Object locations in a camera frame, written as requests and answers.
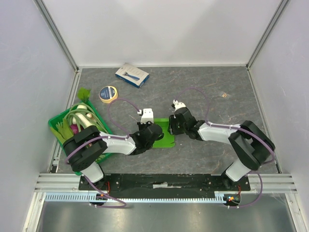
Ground purple toy onion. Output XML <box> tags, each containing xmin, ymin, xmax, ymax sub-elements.
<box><xmin>70</xmin><ymin>124</ymin><xmax>80</xmax><ymax>134</ymax></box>

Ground white razor box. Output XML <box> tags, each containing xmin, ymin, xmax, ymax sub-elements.
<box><xmin>115</xmin><ymin>63</ymin><xmax>150</xmax><ymax>88</ymax></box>

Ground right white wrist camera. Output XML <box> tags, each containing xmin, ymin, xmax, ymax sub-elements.
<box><xmin>171</xmin><ymin>100</ymin><xmax>186</xmax><ymax>113</ymax></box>

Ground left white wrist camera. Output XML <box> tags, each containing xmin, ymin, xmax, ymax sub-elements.
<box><xmin>137</xmin><ymin>108</ymin><xmax>154</xmax><ymax>124</ymax></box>

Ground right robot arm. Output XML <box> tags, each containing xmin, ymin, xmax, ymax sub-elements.
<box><xmin>169</xmin><ymin>107</ymin><xmax>275</xmax><ymax>190</ymax></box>

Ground green paper box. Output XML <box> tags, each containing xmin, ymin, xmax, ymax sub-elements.
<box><xmin>153</xmin><ymin>118</ymin><xmax>175</xmax><ymax>148</ymax></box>

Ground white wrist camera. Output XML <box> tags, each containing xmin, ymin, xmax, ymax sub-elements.
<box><xmin>171</xmin><ymin>100</ymin><xmax>186</xmax><ymax>113</ymax></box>
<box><xmin>137</xmin><ymin>108</ymin><xmax>154</xmax><ymax>124</ymax></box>

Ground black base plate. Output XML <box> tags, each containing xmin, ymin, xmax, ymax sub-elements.
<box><xmin>94</xmin><ymin>174</ymin><xmax>251</xmax><ymax>193</ymax></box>

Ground white toy radish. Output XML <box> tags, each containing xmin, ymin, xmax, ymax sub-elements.
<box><xmin>76</xmin><ymin>103</ymin><xmax>88</xmax><ymax>112</ymax></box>

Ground toy green leaf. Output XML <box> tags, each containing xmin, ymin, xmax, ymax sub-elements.
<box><xmin>77</xmin><ymin>87</ymin><xmax>91</xmax><ymax>102</ymax></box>

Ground masking tape roll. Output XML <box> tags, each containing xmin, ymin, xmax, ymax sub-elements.
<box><xmin>99</xmin><ymin>86</ymin><xmax>118</xmax><ymax>104</ymax></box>

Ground green plastic basket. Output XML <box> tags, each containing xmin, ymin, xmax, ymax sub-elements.
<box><xmin>48</xmin><ymin>100</ymin><xmax>112</xmax><ymax>173</ymax></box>

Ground slotted cable duct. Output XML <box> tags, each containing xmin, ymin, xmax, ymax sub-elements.
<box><xmin>45</xmin><ymin>192</ymin><xmax>231</xmax><ymax>203</ymax></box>

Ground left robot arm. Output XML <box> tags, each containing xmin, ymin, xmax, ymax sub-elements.
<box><xmin>63</xmin><ymin>123</ymin><xmax>164</xmax><ymax>190</ymax></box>

